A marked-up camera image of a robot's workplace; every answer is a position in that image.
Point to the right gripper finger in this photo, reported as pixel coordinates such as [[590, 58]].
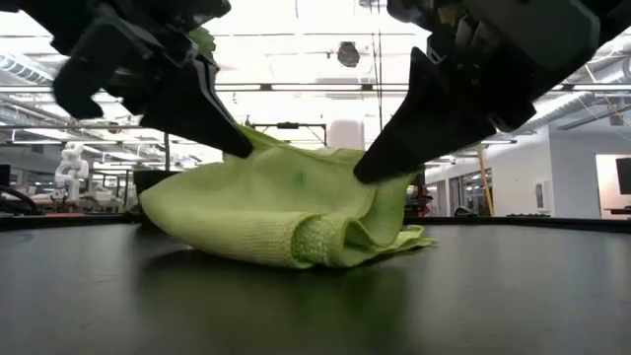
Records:
[[434, 123]]

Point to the black robot station frame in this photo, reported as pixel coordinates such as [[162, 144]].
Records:
[[291, 125]]

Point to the black wall monitor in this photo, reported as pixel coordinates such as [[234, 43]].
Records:
[[624, 175]]

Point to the black plant pot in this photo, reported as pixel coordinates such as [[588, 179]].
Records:
[[148, 180]]

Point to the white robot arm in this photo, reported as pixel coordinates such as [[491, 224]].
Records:
[[71, 170]]

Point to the lime green microfiber towel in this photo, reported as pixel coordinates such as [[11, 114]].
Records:
[[271, 207]]

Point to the green leafy plant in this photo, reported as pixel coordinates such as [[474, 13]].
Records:
[[203, 42]]

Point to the white square column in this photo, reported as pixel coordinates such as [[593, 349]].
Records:
[[346, 134]]

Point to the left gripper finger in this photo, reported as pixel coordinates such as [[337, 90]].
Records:
[[197, 113]]

